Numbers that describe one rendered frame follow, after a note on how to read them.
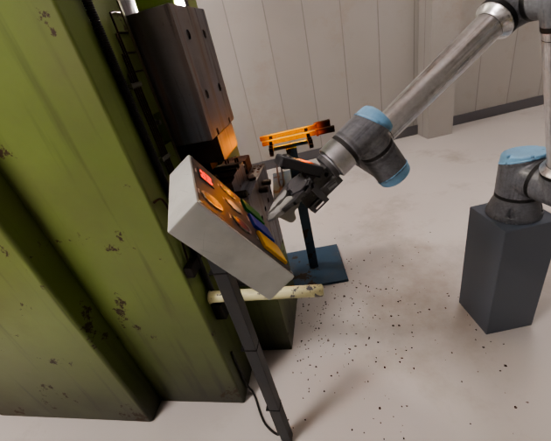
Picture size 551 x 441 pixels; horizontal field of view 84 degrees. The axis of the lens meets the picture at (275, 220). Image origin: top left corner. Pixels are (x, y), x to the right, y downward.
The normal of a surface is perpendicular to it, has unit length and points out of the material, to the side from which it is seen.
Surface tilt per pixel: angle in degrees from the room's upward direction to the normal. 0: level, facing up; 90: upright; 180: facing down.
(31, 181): 90
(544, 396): 0
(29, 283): 90
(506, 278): 90
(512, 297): 90
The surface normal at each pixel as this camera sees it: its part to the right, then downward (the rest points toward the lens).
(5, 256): -0.14, 0.52
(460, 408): -0.22, -0.84
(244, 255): 0.29, 0.43
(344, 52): 0.08, 0.49
